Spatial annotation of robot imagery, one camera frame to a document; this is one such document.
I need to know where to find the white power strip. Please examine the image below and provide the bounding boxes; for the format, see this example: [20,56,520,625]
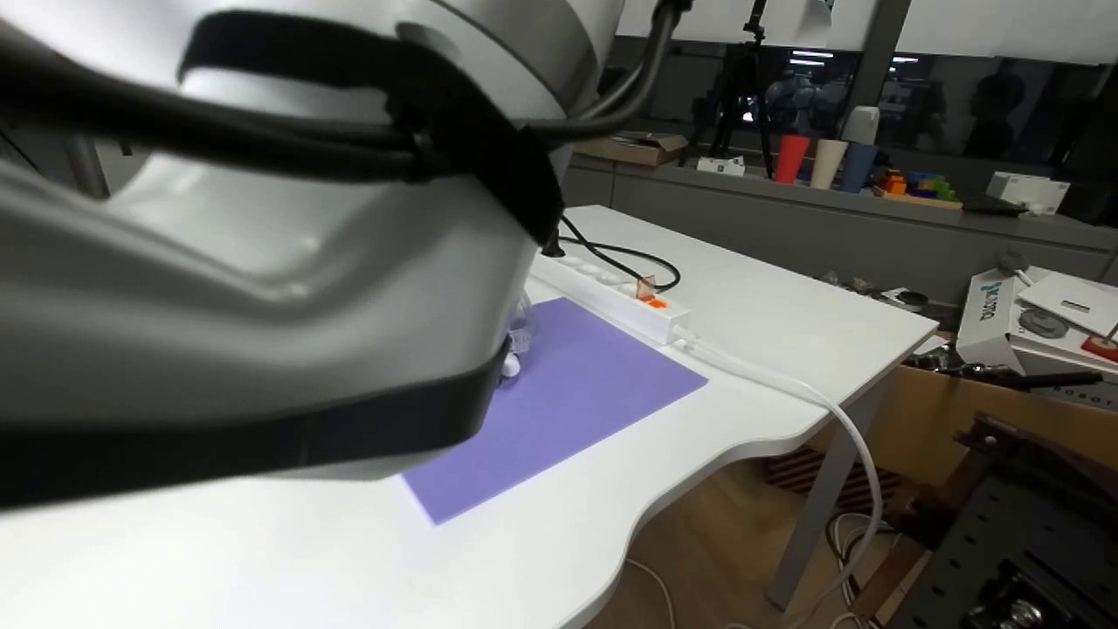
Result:
[532,248,699,353]

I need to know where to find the long grey counter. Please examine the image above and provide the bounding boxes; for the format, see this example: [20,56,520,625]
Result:
[558,150,1118,312]

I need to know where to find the plain white box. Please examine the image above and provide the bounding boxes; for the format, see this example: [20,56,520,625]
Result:
[984,163,1075,218]

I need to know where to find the red cup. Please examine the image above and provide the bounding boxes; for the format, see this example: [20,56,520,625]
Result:
[767,130,817,189]

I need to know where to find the black perforated board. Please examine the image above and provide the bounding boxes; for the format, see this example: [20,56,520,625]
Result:
[890,416,1118,629]

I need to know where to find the black power cable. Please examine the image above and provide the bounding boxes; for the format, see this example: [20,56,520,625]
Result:
[552,214,683,298]

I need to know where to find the grey table leg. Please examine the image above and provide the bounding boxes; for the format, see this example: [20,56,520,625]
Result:
[765,368,902,610]

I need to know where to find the white upturned cup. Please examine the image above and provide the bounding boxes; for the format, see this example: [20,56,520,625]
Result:
[841,100,888,146]

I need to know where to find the black camera tripod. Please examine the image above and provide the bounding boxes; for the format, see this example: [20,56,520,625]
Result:
[695,0,786,168]

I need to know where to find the colourful toy blocks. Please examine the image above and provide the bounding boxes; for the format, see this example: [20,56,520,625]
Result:
[873,163,963,204]

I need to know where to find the white printed carton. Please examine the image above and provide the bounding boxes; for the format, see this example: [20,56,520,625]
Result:
[955,261,1034,373]

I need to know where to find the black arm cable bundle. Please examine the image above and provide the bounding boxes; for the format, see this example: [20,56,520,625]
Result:
[0,0,699,256]

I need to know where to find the flat cardboard box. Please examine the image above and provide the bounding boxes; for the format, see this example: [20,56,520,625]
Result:
[573,125,690,171]

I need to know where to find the blue cup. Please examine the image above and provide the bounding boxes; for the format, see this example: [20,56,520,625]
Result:
[840,135,880,196]

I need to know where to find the purple paper mat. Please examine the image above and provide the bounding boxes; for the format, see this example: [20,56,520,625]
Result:
[398,293,708,526]

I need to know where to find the white power strip cable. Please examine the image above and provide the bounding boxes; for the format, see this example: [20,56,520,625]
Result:
[683,330,890,590]

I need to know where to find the beige cup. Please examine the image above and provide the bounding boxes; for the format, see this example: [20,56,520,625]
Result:
[808,134,852,193]

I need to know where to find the stack of white boxes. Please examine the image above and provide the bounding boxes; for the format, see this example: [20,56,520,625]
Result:
[1003,259,1118,378]

